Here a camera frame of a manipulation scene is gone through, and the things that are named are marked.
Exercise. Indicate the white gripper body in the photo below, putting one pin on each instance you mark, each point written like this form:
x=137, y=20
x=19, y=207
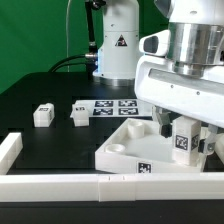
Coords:
x=198, y=98

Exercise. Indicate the white marker sheet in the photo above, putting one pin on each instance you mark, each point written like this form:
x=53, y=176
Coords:
x=114, y=108

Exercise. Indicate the white square tabletop tray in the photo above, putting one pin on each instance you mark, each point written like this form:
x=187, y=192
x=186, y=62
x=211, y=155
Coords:
x=137, y=147

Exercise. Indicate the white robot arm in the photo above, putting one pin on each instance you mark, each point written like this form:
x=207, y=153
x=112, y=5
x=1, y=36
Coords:
x=182, y=67

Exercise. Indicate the white U-shaped fence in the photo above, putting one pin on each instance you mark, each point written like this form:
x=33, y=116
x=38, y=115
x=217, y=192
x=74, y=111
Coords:
x=102, y=188

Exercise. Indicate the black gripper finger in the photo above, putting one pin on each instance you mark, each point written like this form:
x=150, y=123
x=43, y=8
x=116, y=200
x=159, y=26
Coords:
x=209, y=136

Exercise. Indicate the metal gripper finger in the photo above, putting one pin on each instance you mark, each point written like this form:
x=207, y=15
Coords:
x=162, y=117

